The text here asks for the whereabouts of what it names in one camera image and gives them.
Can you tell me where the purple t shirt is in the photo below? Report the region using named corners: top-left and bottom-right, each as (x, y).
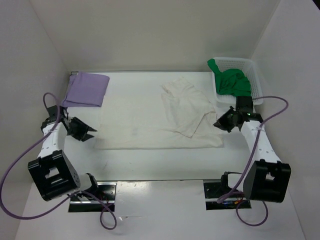
top-left (61, 72), bottom-right (110, 108)

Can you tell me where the white t shirt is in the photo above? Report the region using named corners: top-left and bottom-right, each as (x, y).
top-left (94, 77), bottom-right (223, 150)

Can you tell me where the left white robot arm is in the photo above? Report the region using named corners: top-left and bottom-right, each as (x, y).
top-left (27, 105), bottom-right (96, 202)

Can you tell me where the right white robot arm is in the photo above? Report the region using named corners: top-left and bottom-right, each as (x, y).
top-left (214, 96), bottom-right (291, 203)

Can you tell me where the green t shirt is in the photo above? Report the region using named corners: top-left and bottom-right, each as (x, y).
top-left (207, 58), bottom-right (251, 97)

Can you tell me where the white plastic basket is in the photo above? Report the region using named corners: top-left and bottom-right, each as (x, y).
top-left (211, 57), bottom-right (264, 106)

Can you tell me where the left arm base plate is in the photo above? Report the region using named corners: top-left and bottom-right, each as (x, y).
top-left (68, 181), bottom-right (117, 213)

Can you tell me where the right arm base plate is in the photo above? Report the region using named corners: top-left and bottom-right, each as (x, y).
top-left (203, 179), bottom-right (246, 211)

